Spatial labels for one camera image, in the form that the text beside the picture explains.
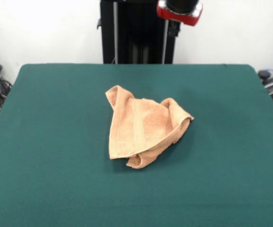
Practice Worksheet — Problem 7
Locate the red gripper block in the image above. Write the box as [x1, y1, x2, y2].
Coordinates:
[156, 0, 204, 38]

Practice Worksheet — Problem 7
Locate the tan terry towel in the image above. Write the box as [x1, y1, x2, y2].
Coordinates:
[104, 85, 195, 170]

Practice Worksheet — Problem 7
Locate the dark green table cloth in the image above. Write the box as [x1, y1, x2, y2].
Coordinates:
[0, 63, 273, 227]

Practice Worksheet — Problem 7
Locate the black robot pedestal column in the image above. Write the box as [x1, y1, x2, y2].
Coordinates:
[96, 0, 182, 64]

